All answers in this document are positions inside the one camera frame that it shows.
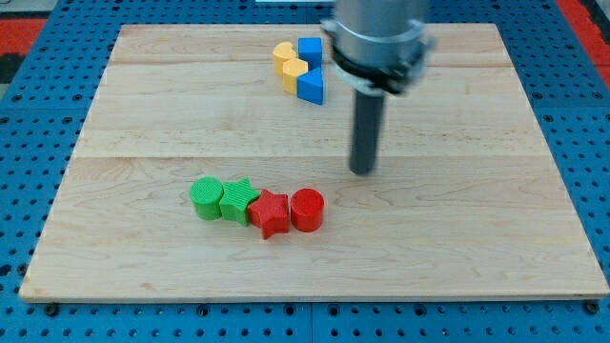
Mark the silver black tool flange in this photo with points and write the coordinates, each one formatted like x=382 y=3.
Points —
x=377 y=59

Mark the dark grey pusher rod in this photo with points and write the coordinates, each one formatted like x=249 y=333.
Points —
x=368 y=112

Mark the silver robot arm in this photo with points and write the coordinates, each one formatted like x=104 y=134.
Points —
x=375 y=11

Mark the blue triangle block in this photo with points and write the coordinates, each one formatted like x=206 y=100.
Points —
x=310 y=86

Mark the blue cube block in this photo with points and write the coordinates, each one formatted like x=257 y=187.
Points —
x=310 y=50

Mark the yellow hexagon block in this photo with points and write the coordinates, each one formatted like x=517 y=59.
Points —
x=292 y=69

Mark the red cylinder block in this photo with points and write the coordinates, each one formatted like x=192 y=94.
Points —
x=307 y=210

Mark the red star block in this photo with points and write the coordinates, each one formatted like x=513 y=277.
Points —
x=270 y=213

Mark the green star block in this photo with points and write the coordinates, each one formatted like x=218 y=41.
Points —
x=236 y=198

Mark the light wooden board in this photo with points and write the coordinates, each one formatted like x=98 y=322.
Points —
x=466 y=202

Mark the green cylinder block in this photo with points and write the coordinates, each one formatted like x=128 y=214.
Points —
x=205 y=194

